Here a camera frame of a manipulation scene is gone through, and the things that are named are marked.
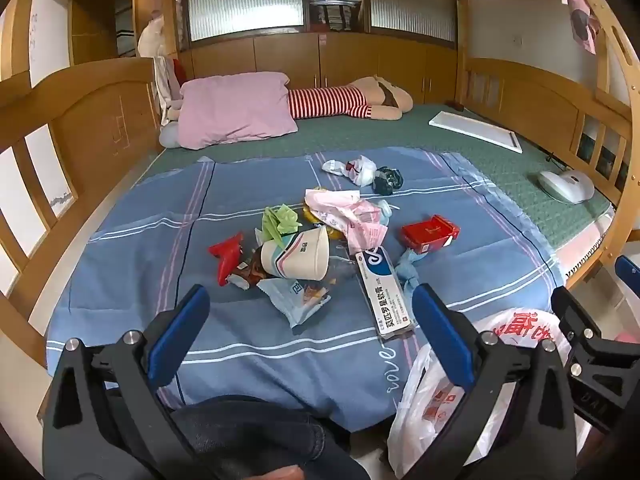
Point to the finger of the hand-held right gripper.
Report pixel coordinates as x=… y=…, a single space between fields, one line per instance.
x=577 y=312
x=628 y=271

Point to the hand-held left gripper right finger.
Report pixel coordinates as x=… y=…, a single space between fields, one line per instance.
x=445 y=330

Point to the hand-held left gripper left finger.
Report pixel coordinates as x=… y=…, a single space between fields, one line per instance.
x=182 y=320

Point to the white blue ointment box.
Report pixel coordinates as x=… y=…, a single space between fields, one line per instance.
x=382 y=295

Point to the red plastic wrapper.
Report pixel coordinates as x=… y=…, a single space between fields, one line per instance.
x=225 y=255

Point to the brown snack wrapper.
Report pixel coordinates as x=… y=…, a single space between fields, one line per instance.
x=252 y=272

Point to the white plastic bag red print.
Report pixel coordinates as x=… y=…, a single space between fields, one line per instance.
x=425 y=425

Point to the red cigarette box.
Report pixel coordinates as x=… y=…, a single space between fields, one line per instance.
x=430 y=234

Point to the pale blue snack packet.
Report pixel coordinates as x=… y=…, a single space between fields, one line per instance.
x=295 y=305

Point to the light blue face mask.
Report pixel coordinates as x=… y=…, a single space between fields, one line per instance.
x=386 y=210

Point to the white paper cup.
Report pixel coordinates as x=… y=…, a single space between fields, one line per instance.
x=300 y=255

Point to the green paper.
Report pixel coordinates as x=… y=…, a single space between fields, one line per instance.
x=280 y=220

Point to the pink white plastic wrapper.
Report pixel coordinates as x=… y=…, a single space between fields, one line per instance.
x=345 y=210

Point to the dark green wrapper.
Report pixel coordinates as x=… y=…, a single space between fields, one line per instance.
x=387 y=180

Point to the person's left hand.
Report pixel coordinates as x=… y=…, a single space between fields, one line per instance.
x=281 y=473

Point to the pink white mattress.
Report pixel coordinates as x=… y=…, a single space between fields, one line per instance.
x=580 y=255

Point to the blue plaid bed sheet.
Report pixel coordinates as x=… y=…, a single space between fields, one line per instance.
x=150 y=240

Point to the white handheld vacuum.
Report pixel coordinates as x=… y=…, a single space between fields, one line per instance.
x=565 y=185

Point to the pale blue cushion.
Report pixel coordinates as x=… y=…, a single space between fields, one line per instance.
x=170 y=136

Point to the green woven bed mat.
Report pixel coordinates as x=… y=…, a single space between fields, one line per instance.
x=450 y=140

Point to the white flat board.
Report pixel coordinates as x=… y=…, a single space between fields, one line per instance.
x=475 y=130

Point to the pink pillow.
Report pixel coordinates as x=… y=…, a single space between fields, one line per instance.
x=230 y=105

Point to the white hanging cloth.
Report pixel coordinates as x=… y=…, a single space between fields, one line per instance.
x=162 y=85

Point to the red cloth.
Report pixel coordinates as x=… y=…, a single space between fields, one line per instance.
x=179 y=72

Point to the plush doll striped shirt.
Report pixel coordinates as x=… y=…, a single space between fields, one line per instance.
x=325 y=102

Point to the pink hanging cloth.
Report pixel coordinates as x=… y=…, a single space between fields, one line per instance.
x=580 y=15

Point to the frosted glass window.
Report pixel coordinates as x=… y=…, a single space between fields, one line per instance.
x=412 y=10
x=245 y=7

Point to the pile of stored bags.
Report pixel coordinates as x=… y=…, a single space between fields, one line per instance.
x=332 y=0

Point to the wooden bunk bed frame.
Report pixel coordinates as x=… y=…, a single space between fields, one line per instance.
x=90 y=110

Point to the wooden wall cabinets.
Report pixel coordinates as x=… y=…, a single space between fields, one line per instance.
x=280 y=60

